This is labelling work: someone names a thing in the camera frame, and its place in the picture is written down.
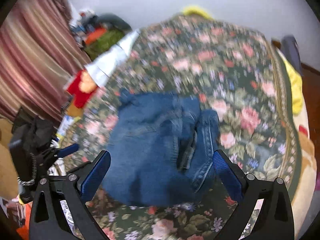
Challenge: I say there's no beige plush blanket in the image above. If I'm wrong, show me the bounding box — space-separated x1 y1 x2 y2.
292 105 317 239

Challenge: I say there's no orange left sleeve forearm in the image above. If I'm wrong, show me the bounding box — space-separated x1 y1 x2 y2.
16 202 32 240

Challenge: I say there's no striped maroon curtain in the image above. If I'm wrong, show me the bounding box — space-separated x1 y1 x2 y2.
1 0 90 122

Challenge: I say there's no red plush toy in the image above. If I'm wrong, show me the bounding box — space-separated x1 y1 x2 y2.
66 70 98 108

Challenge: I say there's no white stuffed toy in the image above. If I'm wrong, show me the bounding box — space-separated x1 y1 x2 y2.
69 8 97 38

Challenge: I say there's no dark floral bedspread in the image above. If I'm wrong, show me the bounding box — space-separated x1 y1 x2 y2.
62 15 302 239

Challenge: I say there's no blue denim jacket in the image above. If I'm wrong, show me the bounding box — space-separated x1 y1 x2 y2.
102 90 219 207

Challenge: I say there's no wooden headboard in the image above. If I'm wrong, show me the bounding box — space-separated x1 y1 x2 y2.
271 38 320 140

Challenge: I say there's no yellow blanket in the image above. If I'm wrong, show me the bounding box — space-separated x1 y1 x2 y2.
182 5 304 115

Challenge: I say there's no left hand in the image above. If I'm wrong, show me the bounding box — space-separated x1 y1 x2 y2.
4 197 25 228

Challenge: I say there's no white folded shirt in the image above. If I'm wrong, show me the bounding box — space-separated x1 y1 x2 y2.
85 29 140 87

